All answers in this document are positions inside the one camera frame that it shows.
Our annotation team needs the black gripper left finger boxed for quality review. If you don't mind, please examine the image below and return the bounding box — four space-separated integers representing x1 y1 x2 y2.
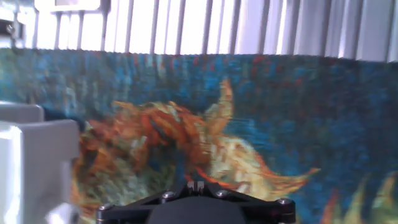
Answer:
95 182 197 224

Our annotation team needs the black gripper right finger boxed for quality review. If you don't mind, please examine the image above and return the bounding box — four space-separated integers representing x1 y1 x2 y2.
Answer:
196 182 297 224

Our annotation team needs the white plastic drawer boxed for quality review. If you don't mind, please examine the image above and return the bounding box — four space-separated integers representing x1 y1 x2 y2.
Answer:
0 101 81 224

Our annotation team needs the sunflower painting print tablecloth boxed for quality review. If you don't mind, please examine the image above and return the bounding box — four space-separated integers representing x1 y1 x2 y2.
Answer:
0 46 398 224

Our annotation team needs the white digital scale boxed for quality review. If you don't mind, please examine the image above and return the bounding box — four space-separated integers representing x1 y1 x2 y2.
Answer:
33 0 103 12

